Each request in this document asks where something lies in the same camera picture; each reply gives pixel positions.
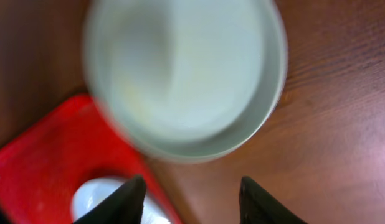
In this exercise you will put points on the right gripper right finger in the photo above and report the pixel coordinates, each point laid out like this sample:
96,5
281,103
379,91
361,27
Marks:
258,206

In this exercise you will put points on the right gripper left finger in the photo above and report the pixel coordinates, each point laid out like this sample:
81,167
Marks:
124,206

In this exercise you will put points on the light blue plate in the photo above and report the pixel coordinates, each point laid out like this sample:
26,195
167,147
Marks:
95,191

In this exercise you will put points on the mint green plate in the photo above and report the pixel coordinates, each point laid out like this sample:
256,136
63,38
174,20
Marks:
185,81

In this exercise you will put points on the red plastic tray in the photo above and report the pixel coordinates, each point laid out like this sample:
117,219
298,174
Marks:
41,169

